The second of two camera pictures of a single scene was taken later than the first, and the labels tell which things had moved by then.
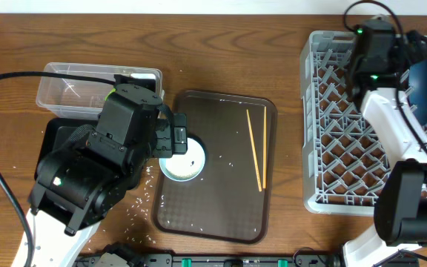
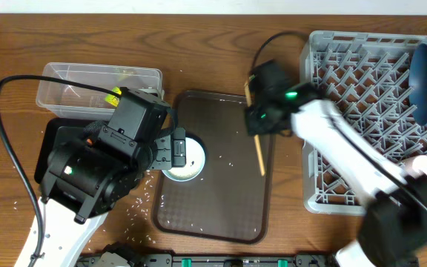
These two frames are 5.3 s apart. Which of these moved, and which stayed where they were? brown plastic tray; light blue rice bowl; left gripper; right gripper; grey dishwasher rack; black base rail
Moved: right gripper; left gripper
Stayed: brown plastic tray; light blue rice bowl; black base rail; grey dishwasher rack
